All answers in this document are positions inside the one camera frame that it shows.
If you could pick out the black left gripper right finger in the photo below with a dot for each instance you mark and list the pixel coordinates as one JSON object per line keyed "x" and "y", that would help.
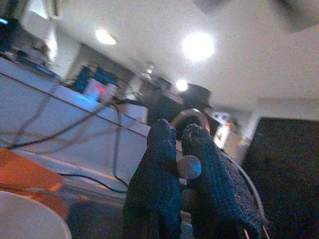
{"x": 219, "y": 194}

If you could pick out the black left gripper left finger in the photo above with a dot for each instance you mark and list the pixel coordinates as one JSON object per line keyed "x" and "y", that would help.
{"x": 154, "y": 186}

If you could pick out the white bowl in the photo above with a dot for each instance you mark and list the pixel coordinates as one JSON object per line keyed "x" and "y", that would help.
{"x": 25, "y": 219}

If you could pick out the metal sink faucet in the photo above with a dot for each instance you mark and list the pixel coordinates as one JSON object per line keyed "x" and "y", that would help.
{"x": 179, "y": 117}

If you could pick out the black round object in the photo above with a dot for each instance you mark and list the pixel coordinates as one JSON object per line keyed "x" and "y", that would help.
{"x": 197, "y": 95}

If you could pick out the round ceiling light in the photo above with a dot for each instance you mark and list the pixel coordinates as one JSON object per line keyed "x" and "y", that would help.
{"x": 106, "y": 37}
{"x": 198, "y": 46}
{"x": 182, "y": 85}

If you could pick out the white device with red light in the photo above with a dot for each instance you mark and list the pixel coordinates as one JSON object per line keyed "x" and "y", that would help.
{"x": 99, "y": 90}

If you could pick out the orange bowl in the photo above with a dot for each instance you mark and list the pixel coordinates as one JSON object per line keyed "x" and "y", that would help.
{"x": 22, "y": 169}

